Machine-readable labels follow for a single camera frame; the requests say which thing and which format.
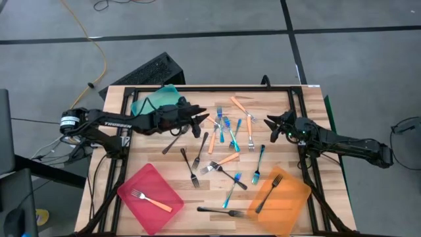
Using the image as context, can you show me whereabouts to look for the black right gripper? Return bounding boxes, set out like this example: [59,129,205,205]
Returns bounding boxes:
[263,109,303,144]

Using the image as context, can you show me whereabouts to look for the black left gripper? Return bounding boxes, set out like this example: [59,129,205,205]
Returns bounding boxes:
[155,97,211,139]

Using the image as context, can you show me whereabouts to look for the cream-handled forks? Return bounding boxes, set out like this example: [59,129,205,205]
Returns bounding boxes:
[130,188,173,213]
[205,115,228,132]

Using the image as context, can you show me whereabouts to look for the orange handled fork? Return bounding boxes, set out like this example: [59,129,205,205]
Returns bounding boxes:
[246,114,256,152]
[207,126,218,155]
[199,151,241,175]
[230,95,257,124]

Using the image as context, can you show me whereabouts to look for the teal translucent plastic bin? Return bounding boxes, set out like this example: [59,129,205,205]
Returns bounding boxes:
[130,84,183,117]

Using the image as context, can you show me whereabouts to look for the black perforated computer case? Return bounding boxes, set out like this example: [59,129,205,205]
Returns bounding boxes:
[98,51,187,101]

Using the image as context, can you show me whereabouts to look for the orange translucent plastic bin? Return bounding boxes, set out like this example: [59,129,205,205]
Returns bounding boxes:
[246,165,312,237]

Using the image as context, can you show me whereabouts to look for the red translucent plastic bin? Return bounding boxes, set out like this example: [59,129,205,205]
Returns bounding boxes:
[116,163,185,236]

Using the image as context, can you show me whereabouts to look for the black desk beam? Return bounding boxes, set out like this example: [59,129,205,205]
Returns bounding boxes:
[14,153,87,190]

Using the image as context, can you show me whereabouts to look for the yellow object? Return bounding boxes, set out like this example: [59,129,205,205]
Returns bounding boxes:
[35,208,51,227]

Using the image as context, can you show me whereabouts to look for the dark desk top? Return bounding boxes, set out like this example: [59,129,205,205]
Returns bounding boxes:
[0,167,39,237]

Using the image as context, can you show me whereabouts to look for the black computer mouse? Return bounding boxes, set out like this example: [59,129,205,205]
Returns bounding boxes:
[2,207,27,237]

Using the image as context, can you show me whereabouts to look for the yellow cable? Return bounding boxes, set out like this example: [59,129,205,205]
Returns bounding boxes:
[60,0,109,113]

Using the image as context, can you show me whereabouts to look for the black cable loop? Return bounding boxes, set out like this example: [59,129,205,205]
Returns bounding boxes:
[389,115,421,172]

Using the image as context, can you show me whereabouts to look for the white cable bundle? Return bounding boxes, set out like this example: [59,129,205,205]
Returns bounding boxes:
[31,134,80,159]

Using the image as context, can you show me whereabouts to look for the black floor cable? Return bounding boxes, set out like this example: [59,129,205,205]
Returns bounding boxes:
[93,0,157,12]

